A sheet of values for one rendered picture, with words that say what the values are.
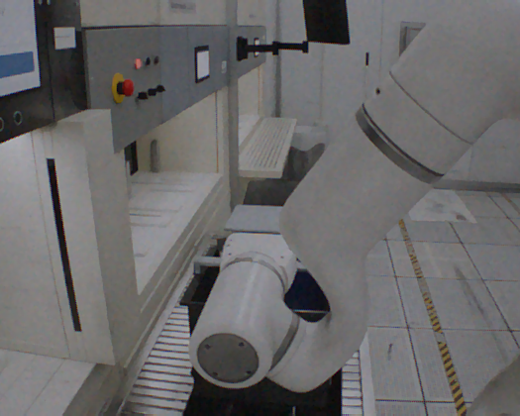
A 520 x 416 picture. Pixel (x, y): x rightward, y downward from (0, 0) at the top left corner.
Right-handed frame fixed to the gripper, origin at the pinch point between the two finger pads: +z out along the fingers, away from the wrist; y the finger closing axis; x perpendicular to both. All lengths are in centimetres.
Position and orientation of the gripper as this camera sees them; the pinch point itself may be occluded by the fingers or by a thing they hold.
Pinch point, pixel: (267, 231)
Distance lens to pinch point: 76.1
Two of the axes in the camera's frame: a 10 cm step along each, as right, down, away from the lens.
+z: 1.4, -3.5, 9.3
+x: -0.1, -9.4, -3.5
